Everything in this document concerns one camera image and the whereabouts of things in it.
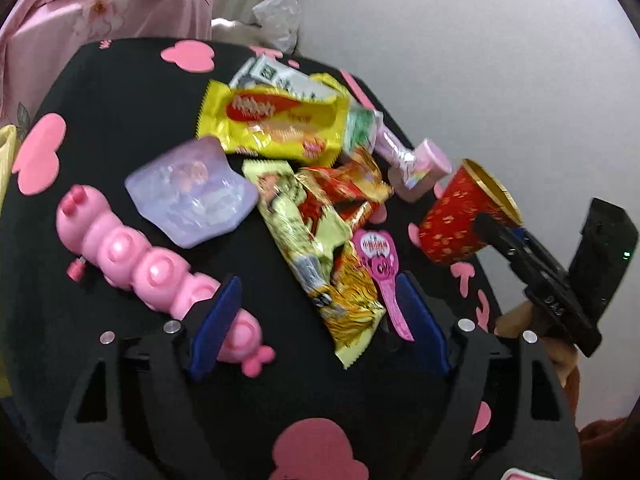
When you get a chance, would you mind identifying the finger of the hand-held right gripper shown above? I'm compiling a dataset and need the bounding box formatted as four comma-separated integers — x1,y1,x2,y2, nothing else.
472,212,571,288

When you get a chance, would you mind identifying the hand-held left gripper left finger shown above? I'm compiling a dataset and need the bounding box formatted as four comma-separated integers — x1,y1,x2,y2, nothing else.
55,274,261,480

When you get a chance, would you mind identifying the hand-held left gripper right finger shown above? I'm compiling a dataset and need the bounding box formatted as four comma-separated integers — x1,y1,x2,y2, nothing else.
394,270,584,480

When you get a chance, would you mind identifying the red paper cup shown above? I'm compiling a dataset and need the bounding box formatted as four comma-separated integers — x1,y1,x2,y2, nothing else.
417,158,524,266

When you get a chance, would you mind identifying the yellow striped snack packet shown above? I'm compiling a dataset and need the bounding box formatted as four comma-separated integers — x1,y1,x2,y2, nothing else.
307,240,389,371

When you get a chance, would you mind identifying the red gold snack wrapper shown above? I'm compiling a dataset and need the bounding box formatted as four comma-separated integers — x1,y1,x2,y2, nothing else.
297,147,394,241

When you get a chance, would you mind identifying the yellow wafer packet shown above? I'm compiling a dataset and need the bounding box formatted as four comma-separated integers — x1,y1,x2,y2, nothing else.
196,79,351,167

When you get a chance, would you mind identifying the green white milk carton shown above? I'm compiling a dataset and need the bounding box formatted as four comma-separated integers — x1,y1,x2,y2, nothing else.
228,56,337,106

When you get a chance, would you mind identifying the yellow plastic bag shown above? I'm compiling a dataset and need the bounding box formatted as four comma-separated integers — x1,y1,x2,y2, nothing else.
0,124,22,202

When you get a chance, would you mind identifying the person's right hand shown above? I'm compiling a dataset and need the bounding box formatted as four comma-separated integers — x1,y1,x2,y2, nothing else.
494,301,581,387

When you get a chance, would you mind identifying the pink lollipop-shaped wrapper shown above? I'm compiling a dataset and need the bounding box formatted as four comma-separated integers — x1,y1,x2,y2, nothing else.
352,229,416,342

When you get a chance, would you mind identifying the pink cylinder cup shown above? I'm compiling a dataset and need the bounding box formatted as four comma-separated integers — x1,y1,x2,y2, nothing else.
387,139,453,204

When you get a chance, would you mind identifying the pink caterpillar toy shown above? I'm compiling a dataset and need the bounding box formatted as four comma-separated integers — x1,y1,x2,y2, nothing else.
56,185,277,378

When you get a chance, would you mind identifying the light green snack packet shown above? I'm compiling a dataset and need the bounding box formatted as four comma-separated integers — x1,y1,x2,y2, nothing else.
242,159,354,302

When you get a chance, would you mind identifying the purple plastic tray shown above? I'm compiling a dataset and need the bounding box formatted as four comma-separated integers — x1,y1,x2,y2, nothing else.
124,136,260,249

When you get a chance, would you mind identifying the green white wrapper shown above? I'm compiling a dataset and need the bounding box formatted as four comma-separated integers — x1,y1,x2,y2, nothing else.
345,105,384,154

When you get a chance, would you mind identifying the black pink-patterned table cover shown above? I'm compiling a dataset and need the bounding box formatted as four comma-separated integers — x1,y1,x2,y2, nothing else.
0,37,583,480

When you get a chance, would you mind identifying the clear plastic bag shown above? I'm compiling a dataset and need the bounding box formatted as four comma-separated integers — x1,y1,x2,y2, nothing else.
251,0,302,54

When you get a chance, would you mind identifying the pink floral bedding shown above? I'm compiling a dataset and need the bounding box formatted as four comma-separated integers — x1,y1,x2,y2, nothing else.
0,0,242,128

